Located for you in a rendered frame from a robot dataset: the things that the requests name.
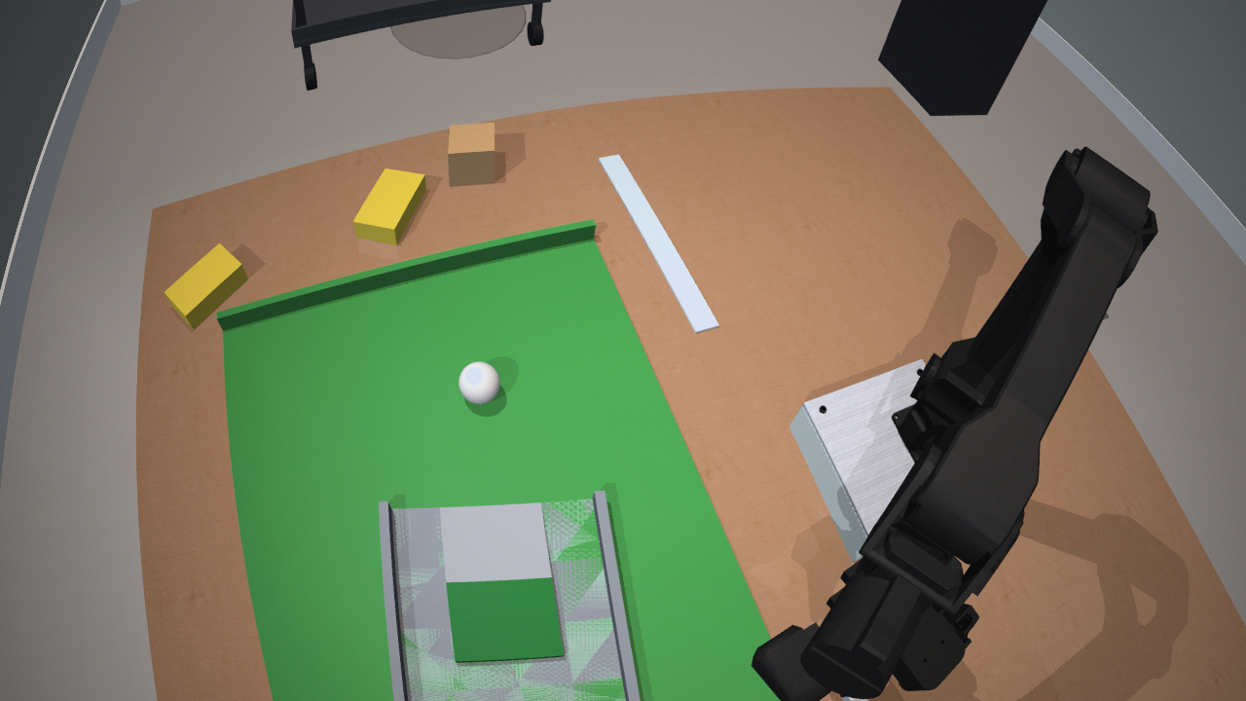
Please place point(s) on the yellow rectangular block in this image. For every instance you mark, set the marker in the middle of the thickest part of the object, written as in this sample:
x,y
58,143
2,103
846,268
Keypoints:
x,y
386,213
206,286

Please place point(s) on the white ball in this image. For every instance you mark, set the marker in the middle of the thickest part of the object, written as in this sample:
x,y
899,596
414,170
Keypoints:
x,y
479,382

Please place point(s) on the white flat strip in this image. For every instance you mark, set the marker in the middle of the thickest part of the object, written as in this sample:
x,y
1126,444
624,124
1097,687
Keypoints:
x,y
663,250

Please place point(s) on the green putting mat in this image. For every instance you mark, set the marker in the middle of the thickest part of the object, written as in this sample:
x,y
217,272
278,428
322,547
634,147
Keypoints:
x,y
334,408

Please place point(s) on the tan cube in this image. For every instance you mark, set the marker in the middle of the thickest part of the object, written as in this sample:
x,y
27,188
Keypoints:
x,y
471,154

